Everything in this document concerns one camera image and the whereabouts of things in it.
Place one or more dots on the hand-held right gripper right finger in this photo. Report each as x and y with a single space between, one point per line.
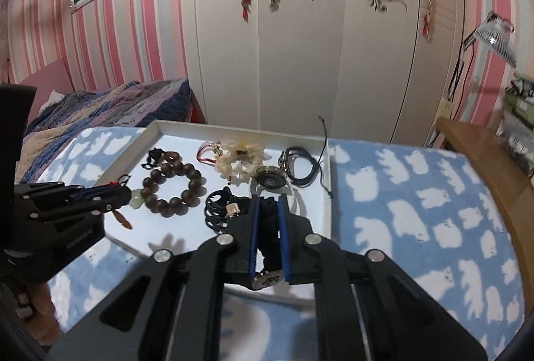
283 240

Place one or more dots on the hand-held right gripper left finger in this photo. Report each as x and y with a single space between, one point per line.
253 240

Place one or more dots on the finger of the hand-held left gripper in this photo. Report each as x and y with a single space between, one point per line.
62 190
104 204

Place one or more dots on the black scrunchie with medallion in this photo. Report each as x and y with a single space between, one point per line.
269 227

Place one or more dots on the black claw hair clip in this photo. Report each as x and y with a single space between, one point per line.
217 213

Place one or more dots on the white cardboard tray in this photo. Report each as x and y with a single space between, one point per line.
175 227

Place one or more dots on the cream scrunchie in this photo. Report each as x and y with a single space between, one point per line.
237 165

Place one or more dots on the person's left hand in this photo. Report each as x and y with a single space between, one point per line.
41 311

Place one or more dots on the purple patchwork quilt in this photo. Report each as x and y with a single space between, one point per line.
104 106

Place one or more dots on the white cloth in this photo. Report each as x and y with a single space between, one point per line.
54 96

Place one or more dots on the pink headboard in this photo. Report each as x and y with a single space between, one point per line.
50 77

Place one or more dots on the blue bear print blanket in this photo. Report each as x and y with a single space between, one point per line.
417 219

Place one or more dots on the white wardrobe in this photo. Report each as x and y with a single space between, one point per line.
333 52

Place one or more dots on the green storage bag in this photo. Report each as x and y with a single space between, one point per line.
519 127

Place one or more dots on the silver heat lamp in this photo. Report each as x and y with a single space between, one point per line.
496 33

